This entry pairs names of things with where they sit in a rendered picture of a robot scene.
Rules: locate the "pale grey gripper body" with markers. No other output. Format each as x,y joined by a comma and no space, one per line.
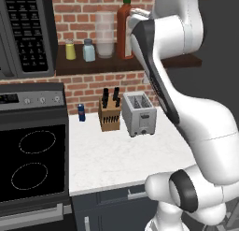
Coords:
140,15

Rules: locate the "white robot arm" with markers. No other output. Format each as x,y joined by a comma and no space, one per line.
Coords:
205,128

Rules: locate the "red condiment bottle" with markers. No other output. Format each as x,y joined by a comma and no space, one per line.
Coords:
122,32

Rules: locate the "pale blue shaker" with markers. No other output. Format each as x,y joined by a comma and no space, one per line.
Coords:
89,51

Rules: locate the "dark wooden cabinet shelf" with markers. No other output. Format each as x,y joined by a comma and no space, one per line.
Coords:
93,66

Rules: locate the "yellow shaker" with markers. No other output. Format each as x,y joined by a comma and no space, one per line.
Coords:
70,50

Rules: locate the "silver toaster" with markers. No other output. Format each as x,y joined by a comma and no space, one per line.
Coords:
139,116

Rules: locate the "wooden knife block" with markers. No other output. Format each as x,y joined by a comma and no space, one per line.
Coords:
109,118

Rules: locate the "blue drink can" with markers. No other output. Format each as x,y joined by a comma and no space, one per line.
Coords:
81,113

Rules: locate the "black microwave oven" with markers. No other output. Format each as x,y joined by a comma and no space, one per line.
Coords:
25,32

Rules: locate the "silver stove knob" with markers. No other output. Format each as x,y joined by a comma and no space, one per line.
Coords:
26,101
42,100
57,99

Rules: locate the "black and steel stove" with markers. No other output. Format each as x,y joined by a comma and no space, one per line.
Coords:
34,153

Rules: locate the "dark grey drawer front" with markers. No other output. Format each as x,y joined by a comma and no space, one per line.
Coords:
105,197

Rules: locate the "dark grey cupboard door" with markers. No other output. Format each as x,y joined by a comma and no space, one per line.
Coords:
121,219

